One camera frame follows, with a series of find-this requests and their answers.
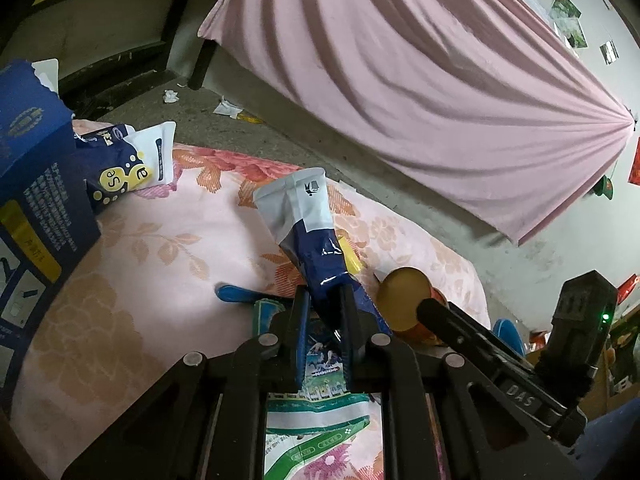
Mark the green hat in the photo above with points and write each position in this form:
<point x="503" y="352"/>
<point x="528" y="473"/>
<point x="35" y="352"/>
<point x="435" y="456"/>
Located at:
<point x="605" y="187"/>

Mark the red wall paper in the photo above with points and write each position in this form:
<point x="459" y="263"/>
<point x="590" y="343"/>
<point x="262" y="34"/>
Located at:
<point x="635" y="160"/>

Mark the yellow wrapper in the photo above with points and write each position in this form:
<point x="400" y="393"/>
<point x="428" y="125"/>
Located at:
<point x="250" y="119"/>

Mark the crumpled white paper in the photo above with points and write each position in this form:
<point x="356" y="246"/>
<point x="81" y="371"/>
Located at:
<point x="171" y="95"/>

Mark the red packet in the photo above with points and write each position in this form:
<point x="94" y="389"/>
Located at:
<point x="627" y="289"/>

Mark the white paper scrap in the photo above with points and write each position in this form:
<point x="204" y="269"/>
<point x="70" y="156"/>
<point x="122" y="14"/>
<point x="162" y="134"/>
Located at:
<point x="227" y="107"/>

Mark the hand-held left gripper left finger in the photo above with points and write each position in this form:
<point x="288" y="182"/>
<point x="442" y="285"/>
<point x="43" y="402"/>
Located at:
<point x="300" y="345"/>

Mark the orange round can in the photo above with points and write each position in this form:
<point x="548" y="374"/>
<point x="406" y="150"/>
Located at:
<point x="400" y="295"/>

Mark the green white printed packet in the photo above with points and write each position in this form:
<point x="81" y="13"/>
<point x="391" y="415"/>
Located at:
<point x="320" y="420"/>

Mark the dark green wall photo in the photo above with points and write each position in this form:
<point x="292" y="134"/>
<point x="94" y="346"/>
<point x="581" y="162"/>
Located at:
<point x="565" y="9"/>

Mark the blue plastic scoop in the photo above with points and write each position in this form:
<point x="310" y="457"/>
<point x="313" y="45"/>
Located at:
<point x="235" y="292"/>

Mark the blue plastic object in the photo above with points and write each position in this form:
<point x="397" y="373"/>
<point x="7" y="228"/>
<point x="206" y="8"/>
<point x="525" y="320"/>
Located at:
<point x="510" y="332"/>

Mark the blue and white snack packet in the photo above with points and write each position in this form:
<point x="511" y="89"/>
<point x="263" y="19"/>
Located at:
<point x="310" y="210"/>

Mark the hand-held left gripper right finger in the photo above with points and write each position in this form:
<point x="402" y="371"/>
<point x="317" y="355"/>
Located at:
<point x="346" y="355"/>

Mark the white packet with yellow dots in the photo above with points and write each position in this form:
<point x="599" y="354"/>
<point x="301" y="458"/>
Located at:
<point x="142" y="160"/>

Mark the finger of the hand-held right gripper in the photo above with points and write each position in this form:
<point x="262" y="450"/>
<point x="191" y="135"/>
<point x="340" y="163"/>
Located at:
<point x="450" y="322"/>

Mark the pink hanging sheet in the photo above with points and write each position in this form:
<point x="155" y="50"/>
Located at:
<point x="400" y="60"/>

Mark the light green wall photo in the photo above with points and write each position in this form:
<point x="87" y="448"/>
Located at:
<point x="574" y="34"/>

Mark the blue cardboard box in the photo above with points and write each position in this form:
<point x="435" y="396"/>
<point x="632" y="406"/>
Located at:
<point x="45" y="185"/>

